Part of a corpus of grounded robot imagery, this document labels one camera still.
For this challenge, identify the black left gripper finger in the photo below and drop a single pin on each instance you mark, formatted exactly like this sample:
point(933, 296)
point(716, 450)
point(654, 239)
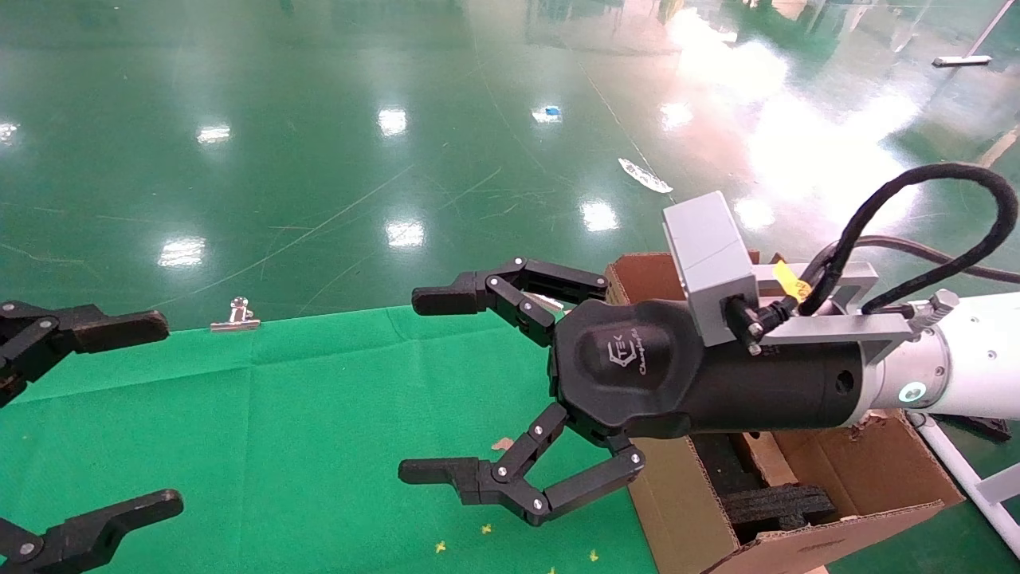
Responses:
point(119, 327)
point(88, 534)

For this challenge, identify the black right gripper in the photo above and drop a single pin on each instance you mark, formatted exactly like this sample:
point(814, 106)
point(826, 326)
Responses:
point(637, 367)

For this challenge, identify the small brown cardboard scrap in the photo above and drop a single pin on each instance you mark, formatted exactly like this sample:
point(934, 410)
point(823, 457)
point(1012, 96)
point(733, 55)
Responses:
point(502, 443)

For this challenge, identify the large open cardboard carton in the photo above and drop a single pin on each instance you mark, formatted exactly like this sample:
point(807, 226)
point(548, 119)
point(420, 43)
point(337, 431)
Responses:
point(677, 510)

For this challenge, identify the green table cloth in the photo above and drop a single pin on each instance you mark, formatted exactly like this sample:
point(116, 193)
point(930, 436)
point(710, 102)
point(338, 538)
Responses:
point(279, 414)

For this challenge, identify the white paper litter scrap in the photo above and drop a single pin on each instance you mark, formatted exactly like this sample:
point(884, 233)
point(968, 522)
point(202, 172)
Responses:
point(645, 178)

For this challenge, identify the blue litter scrap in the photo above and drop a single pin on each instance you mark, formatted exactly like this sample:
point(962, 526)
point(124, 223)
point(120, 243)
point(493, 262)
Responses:
point(550, 112)

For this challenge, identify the black foam block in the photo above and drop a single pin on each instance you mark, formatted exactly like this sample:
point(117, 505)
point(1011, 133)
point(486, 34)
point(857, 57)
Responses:
point(777, 506)

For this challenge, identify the black perforated plastic tray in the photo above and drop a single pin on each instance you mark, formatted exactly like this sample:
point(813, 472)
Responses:
point(988, 426)

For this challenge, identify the white table foot bar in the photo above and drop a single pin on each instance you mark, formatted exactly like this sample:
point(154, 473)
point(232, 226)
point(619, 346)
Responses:
point(960, 60)

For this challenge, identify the white metal frame leg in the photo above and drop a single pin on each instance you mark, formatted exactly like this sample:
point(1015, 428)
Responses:
point(956, 466)

